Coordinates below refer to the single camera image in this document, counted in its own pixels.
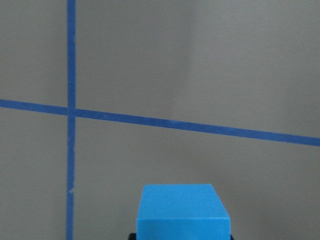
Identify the blue block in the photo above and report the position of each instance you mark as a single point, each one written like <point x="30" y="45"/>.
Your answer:
<point x="181" y="212"/>

